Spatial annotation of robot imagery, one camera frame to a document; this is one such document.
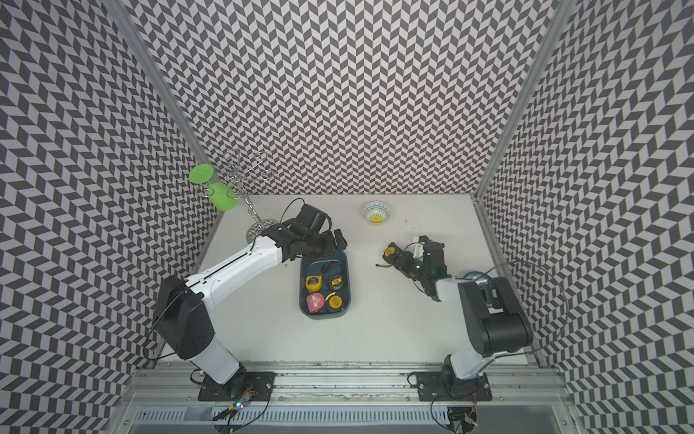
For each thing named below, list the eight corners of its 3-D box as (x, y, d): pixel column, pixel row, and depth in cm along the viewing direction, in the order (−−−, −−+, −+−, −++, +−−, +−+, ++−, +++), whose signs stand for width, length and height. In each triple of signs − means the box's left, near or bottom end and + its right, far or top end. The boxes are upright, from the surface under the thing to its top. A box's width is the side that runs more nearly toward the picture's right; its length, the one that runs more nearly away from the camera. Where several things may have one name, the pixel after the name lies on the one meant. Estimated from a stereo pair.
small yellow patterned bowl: (363, 224, 111) (363, 217, 108) (363, 208, 117) (363, 201, 114) (390, 224, 111) (391, 217, 108) (388, 208, 117) (389, 201, 114)
